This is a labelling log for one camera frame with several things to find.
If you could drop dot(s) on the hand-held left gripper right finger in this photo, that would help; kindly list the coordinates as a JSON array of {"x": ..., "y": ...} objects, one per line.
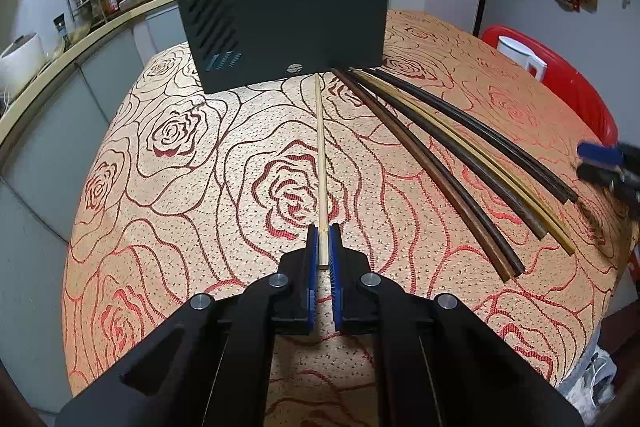
[{"x": 336, "y": 257}]

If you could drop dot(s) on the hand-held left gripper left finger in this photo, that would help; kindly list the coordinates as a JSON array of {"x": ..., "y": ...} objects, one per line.
[{"x": 313, "y": 257}]

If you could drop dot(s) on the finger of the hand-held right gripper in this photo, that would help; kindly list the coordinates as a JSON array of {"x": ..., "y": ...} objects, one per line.
[
  {"x": 607, "y": 179},
  {"x": 597, "y": 152}
]

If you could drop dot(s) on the yellow-edged dark chopstick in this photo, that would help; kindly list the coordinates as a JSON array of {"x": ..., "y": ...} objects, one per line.
[{"x": 555, "y": 228}]

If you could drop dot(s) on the dark brown chopstick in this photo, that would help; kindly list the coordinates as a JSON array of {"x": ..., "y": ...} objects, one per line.
[{"x": 530, "y": 221}]

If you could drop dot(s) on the light bamboo chopstick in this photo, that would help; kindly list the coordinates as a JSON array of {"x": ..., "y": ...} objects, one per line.
[{"x": 322, "y": 157}]

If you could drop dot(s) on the brown wooden chopstick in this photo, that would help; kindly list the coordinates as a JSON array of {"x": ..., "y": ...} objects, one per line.
[
  {"x": 495, "y": 257},
  {"x": 506, "y": 252}
]

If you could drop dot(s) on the black utensil holder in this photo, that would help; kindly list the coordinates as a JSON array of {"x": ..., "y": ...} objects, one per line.
[{"x": 300, "y": 22}]

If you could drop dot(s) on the red plastic stool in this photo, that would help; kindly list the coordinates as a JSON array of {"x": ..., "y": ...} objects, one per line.
[{"x": 575, "y": 87}]

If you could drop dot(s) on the rose-patterned tablecloth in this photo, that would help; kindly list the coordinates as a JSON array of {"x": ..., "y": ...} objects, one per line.
[{"x": 200, "y": 207}]

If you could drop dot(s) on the white electric kettle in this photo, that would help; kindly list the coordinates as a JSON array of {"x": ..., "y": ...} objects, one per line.
[{"x": 515, "y": 49}]

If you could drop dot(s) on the grey lower cabinets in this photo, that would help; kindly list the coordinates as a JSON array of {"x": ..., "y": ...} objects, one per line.
[{"x": 40, "y": 187}]

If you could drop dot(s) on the beige kitchen countertop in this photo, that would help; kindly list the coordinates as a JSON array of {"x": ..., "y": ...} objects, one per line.
[{"x": 60, "y": 62}]

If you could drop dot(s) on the white rice cooker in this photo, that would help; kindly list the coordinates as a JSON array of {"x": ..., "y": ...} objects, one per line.
[{"x": 20, "y": 62}]

